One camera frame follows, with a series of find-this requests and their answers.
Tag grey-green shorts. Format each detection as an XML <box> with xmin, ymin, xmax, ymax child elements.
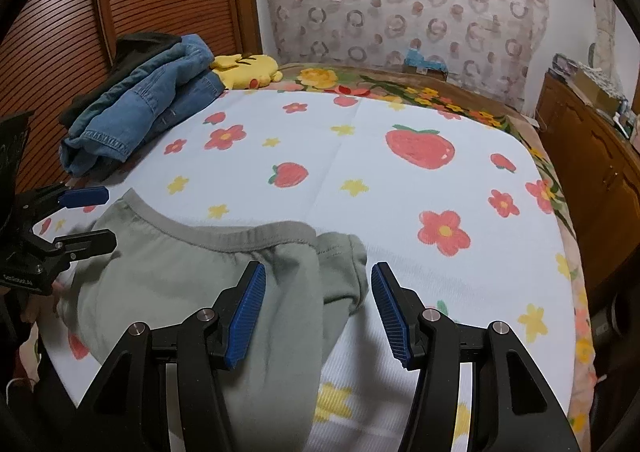
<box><xmin>58</xmin><ymin>191</ymin><xmax>368</xmax><ymax>451</ymax></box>

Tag person's left hand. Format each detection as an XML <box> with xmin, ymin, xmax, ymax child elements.
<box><xmin>20</xmin><ymin>281</ymin><xmax>66</xmax><ymax>324</ymax></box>

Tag blue denim jeans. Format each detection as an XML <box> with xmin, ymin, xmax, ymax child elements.
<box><xmin>58</xmin><ymin>34</ymin><xmax>224</xmax><ymax>179</ymax></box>

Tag dark black garment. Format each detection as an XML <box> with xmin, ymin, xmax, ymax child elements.
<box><xmin>58</xmin><ymin>31</ymin><xmax>181</xmax><ymax>130</ymax></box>

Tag yellow Pikachu plush toy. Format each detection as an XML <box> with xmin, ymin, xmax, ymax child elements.
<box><xmin>209</xmin><ymin>54</ymin><xmax>283</xmax><ymax>90</ymax></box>

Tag white strawberry flower bedsheet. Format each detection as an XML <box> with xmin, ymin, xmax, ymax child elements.
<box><xmin>39</xmin><ymin>91</ymin><xmax>576</xmax><ymax>451</ymax></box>

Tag brown louvered wardrobe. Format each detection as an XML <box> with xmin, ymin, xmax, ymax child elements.
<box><xmin>1</xmin><ymin>0</ymin><xmax>262</xmax><ymax>191</ymax></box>

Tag wooden sideboard cabinet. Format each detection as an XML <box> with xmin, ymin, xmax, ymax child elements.
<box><xmin>536</xmin><ymin>72</ymin><xmax>639</xmax><ymax>301</ymax></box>

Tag cardboard box on cabinet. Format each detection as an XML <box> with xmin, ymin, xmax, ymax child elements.
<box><xmin>570</xmin><ymin>67</ymin><xmax>626</xmax><ymax>117</ymax></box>

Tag blue cardboard box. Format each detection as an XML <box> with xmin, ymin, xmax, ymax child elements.
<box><xmin>402</xmin><ymin>48</ymin><xmax>448</xmax><ymax>81</ymax></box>

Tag patterned lace curtain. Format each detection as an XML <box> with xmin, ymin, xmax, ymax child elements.
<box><xmin>268</xmin><ymin>0</ymin><xmax>549</xmax><ymax>108</ymax></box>

